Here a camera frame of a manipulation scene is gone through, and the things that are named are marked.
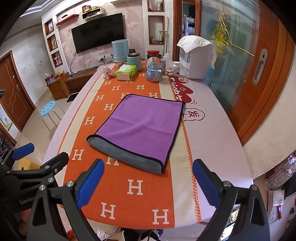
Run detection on purple and grey towel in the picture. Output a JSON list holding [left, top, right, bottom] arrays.
[[86, 94, 185, 174]]

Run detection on yellow stool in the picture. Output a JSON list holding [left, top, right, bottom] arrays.
[[18, 158, 40, 170]]

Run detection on brown wooden door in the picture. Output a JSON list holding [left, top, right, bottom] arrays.
[[0, 51, 36, 132]]

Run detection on orange H-pattern table runner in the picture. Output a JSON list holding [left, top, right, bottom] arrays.
[[59, 71, 201, 229]]

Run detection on blue plastic stool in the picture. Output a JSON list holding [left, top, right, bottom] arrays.
[[40, 100, 65, 132]]

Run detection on wooden tv cabinet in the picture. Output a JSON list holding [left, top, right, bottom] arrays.
[[47, 69, 96, 100]]

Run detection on white printed tablecloth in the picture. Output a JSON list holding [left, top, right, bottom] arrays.
[[45, 70, 253, 222]]

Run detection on pink plush toy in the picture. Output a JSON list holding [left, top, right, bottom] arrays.
[[103, 67, 112, 80]]

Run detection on green tissue pack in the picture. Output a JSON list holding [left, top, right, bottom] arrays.
[[115, 64, 137, 81]]

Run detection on teal canister brown lid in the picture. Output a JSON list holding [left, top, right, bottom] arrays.
[[127, 52, 142, 71]]

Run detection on light blue cylindrical bin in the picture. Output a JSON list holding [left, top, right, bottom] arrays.
[[111, 39, 129, 63]]

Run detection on blue castle snow globe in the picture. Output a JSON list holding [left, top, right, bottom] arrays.
[[146, 57, 163, 82]]

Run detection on red lidded jar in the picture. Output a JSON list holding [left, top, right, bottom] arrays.
[[147, 50, 162, 59]]

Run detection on metal tin can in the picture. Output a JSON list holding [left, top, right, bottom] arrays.
[[161, 59, 166, 75]]

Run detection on white plastic bottle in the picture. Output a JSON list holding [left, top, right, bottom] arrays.
[[163, 53, 171, 70]]

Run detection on white pill bottle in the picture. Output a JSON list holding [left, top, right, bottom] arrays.
[[173, 61, 181, 77]]

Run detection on wooden glass sliding door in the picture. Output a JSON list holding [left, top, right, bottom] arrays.
[[173, 0, 296, 145]]

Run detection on white appliance with cloth cover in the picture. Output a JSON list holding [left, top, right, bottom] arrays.
[[177, 35, 217, 80]]

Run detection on gold door ornament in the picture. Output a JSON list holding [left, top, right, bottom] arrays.
[[210, 11, 254, 57]]

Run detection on black wall television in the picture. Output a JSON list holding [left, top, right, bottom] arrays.
[[71, 13, 125, 53]]

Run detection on white wall shelf unit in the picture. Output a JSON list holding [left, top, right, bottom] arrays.
[[42, 16, 70, 74]]

